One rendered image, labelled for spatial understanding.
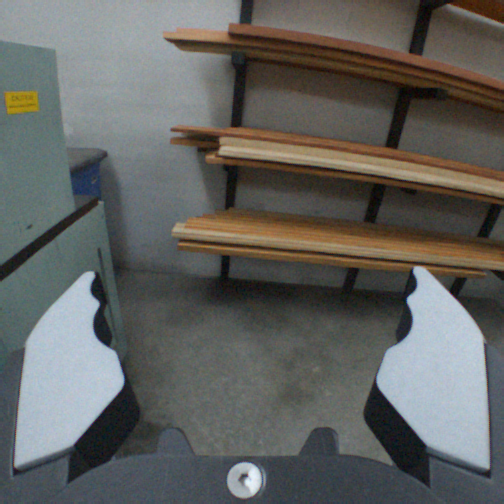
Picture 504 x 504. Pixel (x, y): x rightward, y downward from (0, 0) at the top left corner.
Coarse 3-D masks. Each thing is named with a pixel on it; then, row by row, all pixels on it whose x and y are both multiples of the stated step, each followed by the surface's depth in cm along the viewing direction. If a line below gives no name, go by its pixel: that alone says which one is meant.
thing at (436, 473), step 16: (496, 352) 7; (496, 368) 6; (496, 384) 6; (496, 400) 6; (496, 416) 5; (496, 432) 5; (496, 448) 5; (416, 464) 5; (432, 464) 5; (448, 464) 5; (496, 464) 4; (432, 480) 4; (448, 480) 4; (464, 480) 4; (480, 480) 4; (496, 480) 4; (448, 496) 4; (464, 496) 4; (480, 496) 4; (496, 496) 4
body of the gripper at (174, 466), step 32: (160, 448) 5; (320, 448) 5; (96, 480) 4; (128, 480) 4; (160, 480) 4; (192, 480) 4; (224, 480) 4; (256, 480) 4; (288, 480) 4; (320, 480) 4; (352, 480) 4; (384, 480) 4; (416, 480) 4
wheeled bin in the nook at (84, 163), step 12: (72, 156) 140; (84, 156) 145; (96, 156) 153; (72, 168) 129; (84, 168) 144; (96, 168) 163; (72, 180) 138; (84, 180) 151; (96, 180) 166; (84, 192) 153; (96, 192) 169
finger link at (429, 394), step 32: (416, 288) 10; (416, 320) 8; (448, 320) 8; (416, 352) 7; (448, 352) 7; (480, 352) 7; (384, 384) 6; (416, 384) 6; (448, 384) 6; (480, 384) 6; (384, 416) 6; (416, 416) 6; (448, 416) 5; (480, 416) 5; (384, 448) 6; (416, 448) 5; (448, 448) 5; (480, 448) 5
